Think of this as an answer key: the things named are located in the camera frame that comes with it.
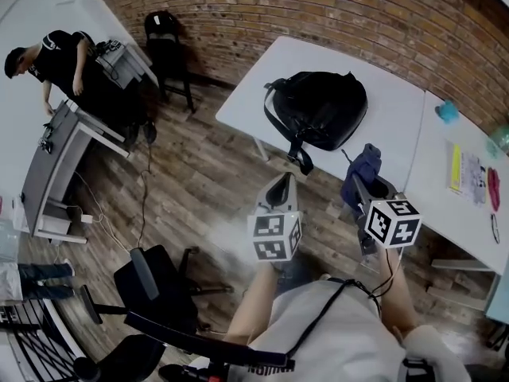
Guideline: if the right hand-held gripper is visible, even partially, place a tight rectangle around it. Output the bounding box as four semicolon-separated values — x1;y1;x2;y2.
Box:
351;174;423;257

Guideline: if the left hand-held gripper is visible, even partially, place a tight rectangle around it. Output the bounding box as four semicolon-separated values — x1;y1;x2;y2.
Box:
247;172;304;263

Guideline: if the dark blue cloth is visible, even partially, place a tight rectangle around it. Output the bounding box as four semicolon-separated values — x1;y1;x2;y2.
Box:
340;142;383;214

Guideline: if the black backpack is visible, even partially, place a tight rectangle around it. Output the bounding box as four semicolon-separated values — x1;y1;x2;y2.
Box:
262;69;369;177

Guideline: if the person's right forearm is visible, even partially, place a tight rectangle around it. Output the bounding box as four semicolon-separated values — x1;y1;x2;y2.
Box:
375;248;418;340

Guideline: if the person's left forearm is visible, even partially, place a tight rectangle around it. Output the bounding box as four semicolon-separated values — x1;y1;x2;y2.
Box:
224;260;287;348

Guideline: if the yellow edged booklet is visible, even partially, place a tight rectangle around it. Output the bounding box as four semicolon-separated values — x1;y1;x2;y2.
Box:
447;139;488;206

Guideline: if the red pouch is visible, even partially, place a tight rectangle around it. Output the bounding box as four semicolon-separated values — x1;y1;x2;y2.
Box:
487;167;502;214

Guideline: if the person's white shirt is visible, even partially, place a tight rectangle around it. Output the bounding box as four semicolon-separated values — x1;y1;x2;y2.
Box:
226;279;472;382

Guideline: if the teal crumpled rag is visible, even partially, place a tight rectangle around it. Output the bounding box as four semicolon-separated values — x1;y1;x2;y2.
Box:
434;99;460;125

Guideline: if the green spray bottle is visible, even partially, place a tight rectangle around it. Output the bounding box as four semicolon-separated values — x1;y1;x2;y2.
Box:
487;123;509;158

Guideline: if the black office chair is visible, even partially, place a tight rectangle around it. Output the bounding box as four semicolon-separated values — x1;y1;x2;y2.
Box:
79;244;235;382

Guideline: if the black curved bar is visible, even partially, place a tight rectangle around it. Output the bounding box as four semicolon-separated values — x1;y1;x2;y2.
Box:
125;310;297;372

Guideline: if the black folding chair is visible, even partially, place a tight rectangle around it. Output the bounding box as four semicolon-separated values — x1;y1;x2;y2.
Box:
143;10;198;115

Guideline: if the gray desk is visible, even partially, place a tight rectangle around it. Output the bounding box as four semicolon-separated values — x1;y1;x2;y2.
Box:
95;40;154;91
21;99;132;246

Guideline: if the black metal rack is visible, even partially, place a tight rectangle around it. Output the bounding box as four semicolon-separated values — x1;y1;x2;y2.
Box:
0;300;80;382

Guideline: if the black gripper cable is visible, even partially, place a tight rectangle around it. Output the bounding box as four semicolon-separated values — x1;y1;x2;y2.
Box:
371;248;402;298

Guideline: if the black neck strap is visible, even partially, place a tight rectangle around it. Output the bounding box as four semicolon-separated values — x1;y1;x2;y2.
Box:
286;279;383;357

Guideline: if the black floor cable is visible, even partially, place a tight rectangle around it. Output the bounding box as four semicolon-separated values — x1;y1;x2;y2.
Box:
137;121;156;250

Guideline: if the white floor cable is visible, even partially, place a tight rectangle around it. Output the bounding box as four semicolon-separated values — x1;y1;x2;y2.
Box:
55;171;132;266

